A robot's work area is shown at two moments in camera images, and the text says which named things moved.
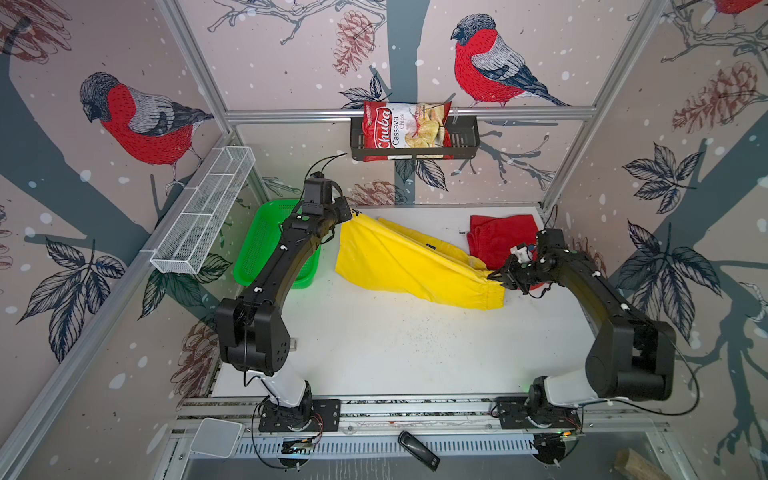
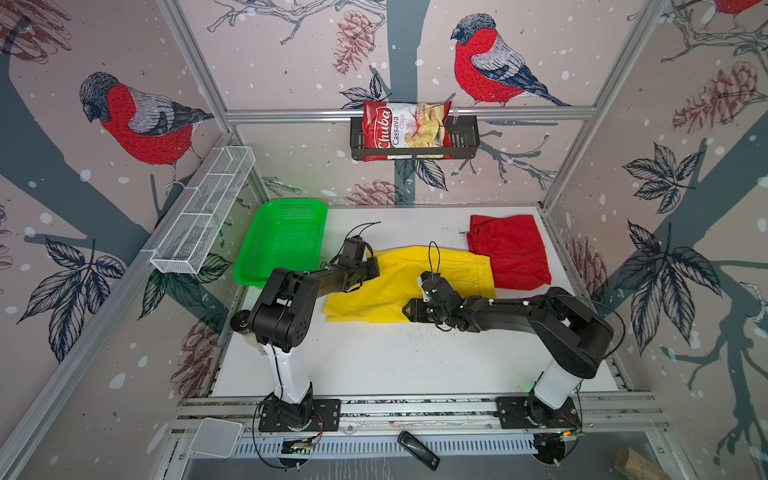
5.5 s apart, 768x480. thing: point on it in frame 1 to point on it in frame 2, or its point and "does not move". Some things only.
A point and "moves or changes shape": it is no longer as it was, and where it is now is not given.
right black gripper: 505,276 to 414,311
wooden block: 632,466 does not move
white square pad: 216,437 does not move
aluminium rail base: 372,426 does not move
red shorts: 493,238 does not move
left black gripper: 344,213 to 374,271
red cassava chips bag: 399,124 does not move
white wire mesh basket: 184,245 does not move
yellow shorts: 395,255 moves or changes shape
